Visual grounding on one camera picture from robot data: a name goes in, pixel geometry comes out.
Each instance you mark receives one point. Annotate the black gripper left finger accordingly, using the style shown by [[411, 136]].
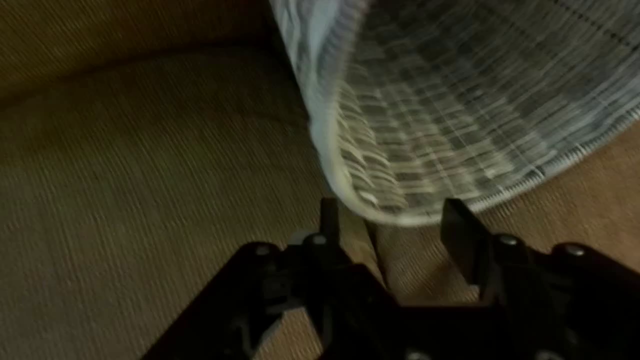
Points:
[[329, 223]]

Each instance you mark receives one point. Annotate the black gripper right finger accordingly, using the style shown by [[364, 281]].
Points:
[[467, 240]]

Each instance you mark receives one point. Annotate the grey woven basket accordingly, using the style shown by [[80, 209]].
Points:
[[467, 100]]

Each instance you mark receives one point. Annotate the brown fabric sofa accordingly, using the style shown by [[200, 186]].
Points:
[[132, 166]]

